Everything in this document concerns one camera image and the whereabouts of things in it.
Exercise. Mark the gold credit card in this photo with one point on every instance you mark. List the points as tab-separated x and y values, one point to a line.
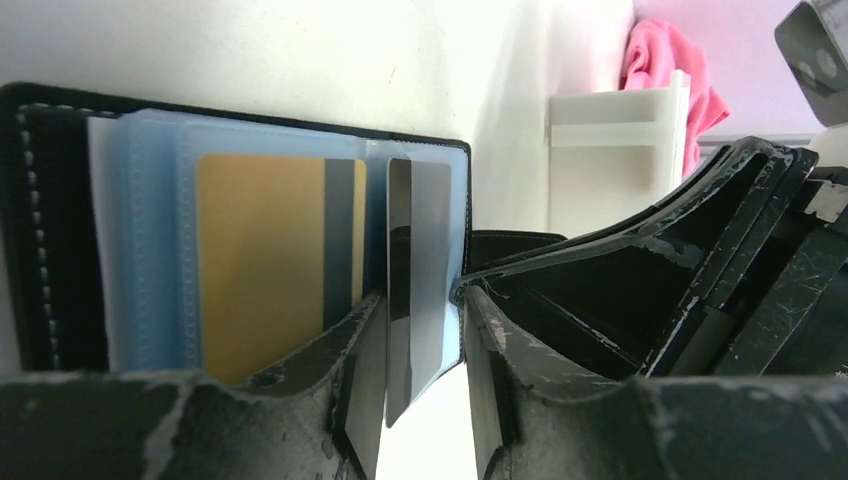
280	248

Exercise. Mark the white plastic bin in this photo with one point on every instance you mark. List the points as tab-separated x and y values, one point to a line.
613	154

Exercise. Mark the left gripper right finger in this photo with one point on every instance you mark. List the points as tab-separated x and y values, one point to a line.
536	416

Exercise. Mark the black leather card holder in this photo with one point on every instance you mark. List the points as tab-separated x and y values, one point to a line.
98	197

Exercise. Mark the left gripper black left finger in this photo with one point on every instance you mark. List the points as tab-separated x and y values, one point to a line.
315	414

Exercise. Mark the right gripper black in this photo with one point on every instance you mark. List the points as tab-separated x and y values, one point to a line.
719	277

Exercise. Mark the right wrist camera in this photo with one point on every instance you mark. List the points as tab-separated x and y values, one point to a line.
812	39

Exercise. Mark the pink crumpled cloth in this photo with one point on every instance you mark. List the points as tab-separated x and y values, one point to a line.
655	49

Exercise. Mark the dark glossy credit card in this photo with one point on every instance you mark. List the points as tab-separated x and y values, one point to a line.
418	249

